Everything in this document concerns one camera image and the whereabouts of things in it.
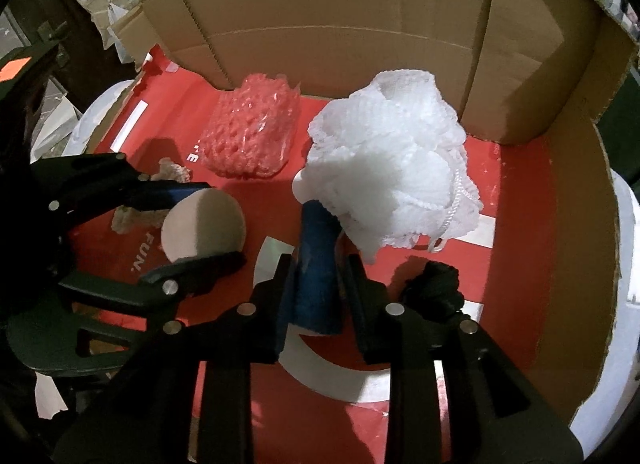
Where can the beige round sponge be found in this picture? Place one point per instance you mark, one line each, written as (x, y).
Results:
(210, 224)

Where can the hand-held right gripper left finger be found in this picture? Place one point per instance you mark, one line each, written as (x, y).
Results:
(285, 311)

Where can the dark brown door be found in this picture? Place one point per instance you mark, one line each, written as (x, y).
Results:
(75, 59)

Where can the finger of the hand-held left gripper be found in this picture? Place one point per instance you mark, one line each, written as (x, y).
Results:
(195, 270)
(170, 192)

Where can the cream knitted piece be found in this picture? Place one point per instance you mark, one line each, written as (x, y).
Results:
(175, 170)

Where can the red mesh bath loofah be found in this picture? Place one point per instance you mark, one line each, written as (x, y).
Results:
(250, 129)

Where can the blue sponge cloth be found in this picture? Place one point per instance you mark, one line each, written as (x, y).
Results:
(317, 269)

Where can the cardboard box red inside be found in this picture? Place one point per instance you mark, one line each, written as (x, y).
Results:
(350, 19)

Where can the white mesh bath loofah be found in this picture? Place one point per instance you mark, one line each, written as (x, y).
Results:
(395, 169)

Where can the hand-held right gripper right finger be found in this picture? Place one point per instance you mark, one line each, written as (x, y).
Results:
(359, 296)

